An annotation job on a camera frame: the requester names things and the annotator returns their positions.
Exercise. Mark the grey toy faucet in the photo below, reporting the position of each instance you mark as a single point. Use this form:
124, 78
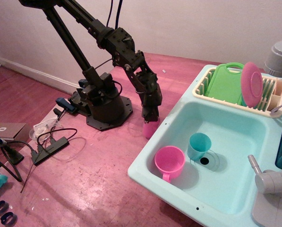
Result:
267, 182

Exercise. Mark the pink plate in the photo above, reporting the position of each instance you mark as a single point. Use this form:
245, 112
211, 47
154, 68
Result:
251, 85

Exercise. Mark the cream dish rack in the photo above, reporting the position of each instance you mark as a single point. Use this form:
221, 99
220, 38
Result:
271, 98

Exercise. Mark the grey cylinder container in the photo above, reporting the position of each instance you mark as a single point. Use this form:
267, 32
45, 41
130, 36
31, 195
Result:
273, 63

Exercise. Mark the clear plastic bag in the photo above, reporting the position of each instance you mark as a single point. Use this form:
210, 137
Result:
43, 127

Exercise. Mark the grey cardboard box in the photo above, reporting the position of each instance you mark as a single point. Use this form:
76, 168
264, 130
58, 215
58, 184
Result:
14, 131

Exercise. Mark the grey spoon in rack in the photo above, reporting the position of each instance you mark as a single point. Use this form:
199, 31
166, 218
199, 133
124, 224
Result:
276, 109

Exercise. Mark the black usb hub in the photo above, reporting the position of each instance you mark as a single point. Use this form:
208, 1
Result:
42, 154

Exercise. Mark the light teal toy sink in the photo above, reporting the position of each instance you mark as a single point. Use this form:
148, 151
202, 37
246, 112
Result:
222, 192

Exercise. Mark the black power adapter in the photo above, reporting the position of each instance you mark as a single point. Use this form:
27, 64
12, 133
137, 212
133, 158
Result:
14, 156

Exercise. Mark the green cutting board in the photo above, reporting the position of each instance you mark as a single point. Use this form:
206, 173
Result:
225, 84

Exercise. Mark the teal cup in sink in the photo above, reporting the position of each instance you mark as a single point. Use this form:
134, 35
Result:
198, 145

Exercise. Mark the small pink tumbler cup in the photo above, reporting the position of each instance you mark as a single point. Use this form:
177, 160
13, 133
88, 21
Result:
149, 128

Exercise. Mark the pink mug with handle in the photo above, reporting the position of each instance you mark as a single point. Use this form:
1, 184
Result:
170, 161

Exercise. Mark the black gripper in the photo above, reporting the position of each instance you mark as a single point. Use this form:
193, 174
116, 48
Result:
150, 95

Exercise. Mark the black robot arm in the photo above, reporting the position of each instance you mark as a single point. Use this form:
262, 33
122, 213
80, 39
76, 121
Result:
101, 96

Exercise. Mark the blue clamp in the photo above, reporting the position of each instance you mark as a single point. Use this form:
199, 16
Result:
65, 105

